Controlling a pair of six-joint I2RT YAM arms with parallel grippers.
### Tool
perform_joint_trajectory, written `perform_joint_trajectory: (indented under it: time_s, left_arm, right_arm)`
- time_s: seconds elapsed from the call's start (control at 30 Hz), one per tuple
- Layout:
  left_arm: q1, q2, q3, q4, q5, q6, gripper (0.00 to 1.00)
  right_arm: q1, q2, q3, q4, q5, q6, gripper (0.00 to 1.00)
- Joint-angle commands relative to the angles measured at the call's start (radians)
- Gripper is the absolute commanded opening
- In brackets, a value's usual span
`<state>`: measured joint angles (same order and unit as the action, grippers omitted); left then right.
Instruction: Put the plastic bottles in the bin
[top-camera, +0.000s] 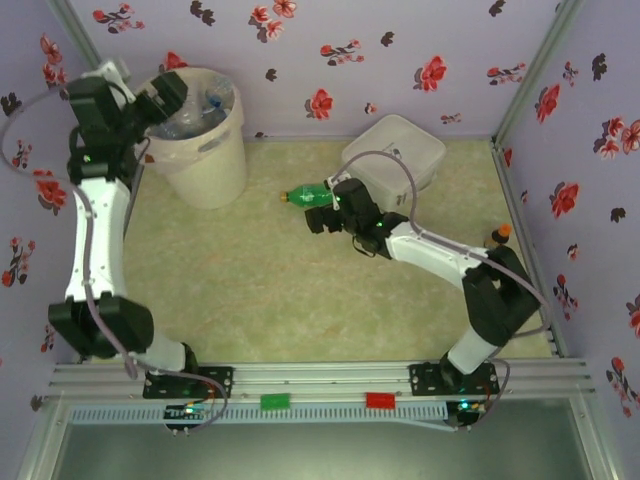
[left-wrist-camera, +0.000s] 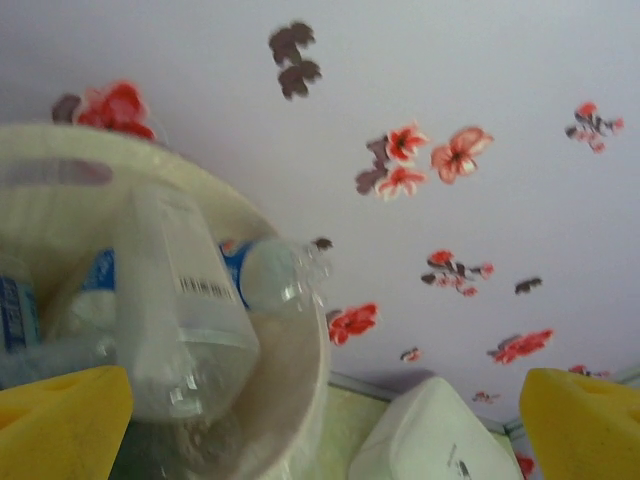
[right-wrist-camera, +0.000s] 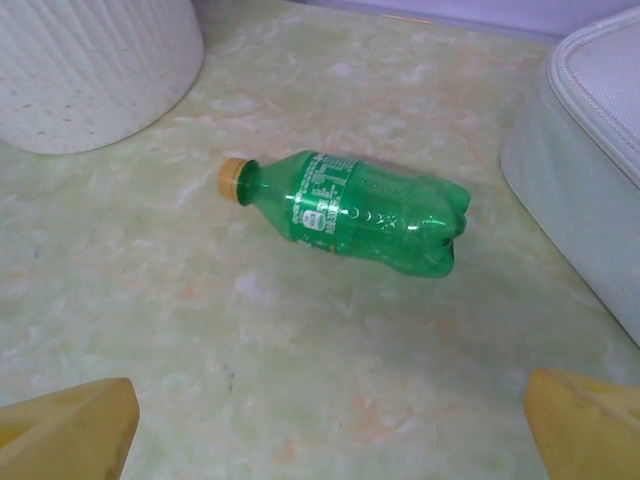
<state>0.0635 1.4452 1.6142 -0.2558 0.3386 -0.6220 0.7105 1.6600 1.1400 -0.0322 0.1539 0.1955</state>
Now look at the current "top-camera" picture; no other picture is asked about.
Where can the cream plastic bin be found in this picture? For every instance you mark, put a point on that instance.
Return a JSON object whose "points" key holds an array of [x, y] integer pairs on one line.
{"points": [[210, 170]]}

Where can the green plastic block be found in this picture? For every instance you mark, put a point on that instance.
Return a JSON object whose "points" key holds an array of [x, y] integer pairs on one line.
{"points": [[275, 402]]}

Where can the white square lidded container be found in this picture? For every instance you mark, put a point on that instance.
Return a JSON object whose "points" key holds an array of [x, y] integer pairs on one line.
{"points": [[420, 150]]}

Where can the brown bottle orange cap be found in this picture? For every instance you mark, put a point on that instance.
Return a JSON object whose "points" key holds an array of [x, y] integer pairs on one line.
{"points": [[505, 229]]}

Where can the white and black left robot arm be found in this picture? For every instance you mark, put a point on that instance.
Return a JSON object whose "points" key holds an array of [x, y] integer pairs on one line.
{"points": [[100, 240]]}

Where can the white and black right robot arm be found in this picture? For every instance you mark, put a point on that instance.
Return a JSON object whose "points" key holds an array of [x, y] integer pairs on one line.
{"points": [[430, 250]]}

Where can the red plastic block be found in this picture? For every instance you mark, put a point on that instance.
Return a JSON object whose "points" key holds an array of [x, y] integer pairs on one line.
{"points": [[381, 400]]}

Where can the clear bottle blue label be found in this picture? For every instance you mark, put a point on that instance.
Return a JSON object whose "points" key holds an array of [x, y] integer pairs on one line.
{"points": [[216, 100]]}

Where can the black controller board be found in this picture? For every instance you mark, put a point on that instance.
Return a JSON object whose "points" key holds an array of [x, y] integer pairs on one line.
{"points": [[467, 407], [187, 411]]}

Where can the aluminium mounting rail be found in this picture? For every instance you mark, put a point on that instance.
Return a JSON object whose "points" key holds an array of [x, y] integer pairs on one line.
{"points": [[320, 380]]}

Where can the aluminium frame post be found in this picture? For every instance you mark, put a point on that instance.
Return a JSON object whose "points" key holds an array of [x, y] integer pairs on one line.
{"points": [[81, 35], [547, 50]]}

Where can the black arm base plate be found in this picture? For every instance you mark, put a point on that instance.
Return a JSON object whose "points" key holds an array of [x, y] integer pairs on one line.
{"points": [[222, 382], [422, 380]]}

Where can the aluminium frame leg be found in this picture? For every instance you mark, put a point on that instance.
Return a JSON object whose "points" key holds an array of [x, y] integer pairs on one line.
{"points": [[597, 450], [42, 445]]}

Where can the green bottle orange cap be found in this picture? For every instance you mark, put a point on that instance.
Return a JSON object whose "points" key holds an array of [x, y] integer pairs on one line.
{"points": [[307, 196]]}

